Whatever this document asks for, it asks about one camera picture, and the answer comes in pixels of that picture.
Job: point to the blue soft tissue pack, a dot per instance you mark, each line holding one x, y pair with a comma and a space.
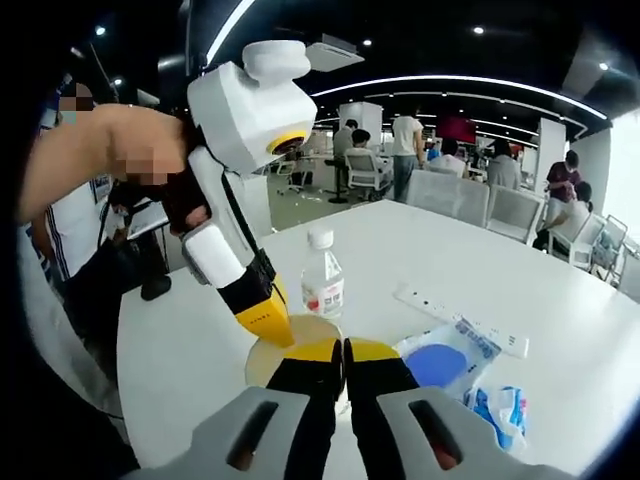
500, 415

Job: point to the white office chair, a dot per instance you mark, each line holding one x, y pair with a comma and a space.
286, 167
362, 170

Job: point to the small black object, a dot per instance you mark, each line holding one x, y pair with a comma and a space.
156, 287

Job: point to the person's left hand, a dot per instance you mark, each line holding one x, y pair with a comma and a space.
197, 215

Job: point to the red screen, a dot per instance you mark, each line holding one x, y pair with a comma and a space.
457, 129

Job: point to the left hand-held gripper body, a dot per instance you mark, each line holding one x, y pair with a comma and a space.
240, 115

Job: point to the white power strip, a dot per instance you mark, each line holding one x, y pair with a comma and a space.
435, 305

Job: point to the white mesh chair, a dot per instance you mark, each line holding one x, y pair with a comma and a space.
612, 245
587, 240

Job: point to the clear plastic water bottle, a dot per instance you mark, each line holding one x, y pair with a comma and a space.
322, 280

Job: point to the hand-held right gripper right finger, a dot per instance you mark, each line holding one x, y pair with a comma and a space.
400, 430

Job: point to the wet wipes pack blue lid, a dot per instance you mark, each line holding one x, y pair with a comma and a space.
435, 360

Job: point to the white paper cup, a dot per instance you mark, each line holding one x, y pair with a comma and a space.
270, 365

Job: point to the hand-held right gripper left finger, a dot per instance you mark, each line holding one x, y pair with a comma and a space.
280, 430

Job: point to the grey office chair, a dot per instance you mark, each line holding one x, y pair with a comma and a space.
450, 195
515, 212

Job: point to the ceiling air conditioner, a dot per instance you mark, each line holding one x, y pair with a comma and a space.
335, 52

